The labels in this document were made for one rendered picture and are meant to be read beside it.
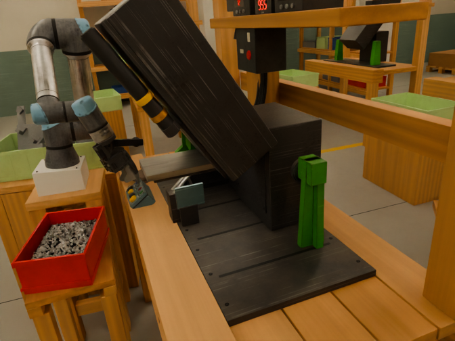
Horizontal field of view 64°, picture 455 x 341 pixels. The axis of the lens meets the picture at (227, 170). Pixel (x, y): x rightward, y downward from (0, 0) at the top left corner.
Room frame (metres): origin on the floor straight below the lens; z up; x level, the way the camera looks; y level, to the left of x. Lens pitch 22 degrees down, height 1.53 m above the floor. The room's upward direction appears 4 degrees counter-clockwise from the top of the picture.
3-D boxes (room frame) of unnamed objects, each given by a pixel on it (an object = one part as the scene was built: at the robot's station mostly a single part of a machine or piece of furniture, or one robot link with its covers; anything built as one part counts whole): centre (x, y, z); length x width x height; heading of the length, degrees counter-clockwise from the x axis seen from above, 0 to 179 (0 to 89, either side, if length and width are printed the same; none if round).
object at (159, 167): (1.12, 0.08, 1.11); 0.39 x 0.16 x 0.03; 109
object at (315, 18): (1.31, -0.24, 1.52); 0.90 x 0.25 x 0.04; 19
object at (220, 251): (1.23, 0.01, 0.89); 1.10 x 0.42 x 0.02; 19
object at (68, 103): (1.32, 0.51, 1.27); 0.11 x 0.11 x 0.08; 22
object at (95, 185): (1.64, 0.78, 0.83); 0.32 x 0.32 x 0.04; 13
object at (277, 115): (1.17, -0.16, 1.07); 0.30 x 0.18 x 0.34; 19
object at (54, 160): (1.64, 0.77, 1.01); 0.15 x 0.15 x 0.10
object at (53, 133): (1.64, 0.76, 1.12); 0.13 x 0.12 x 0.14; 112
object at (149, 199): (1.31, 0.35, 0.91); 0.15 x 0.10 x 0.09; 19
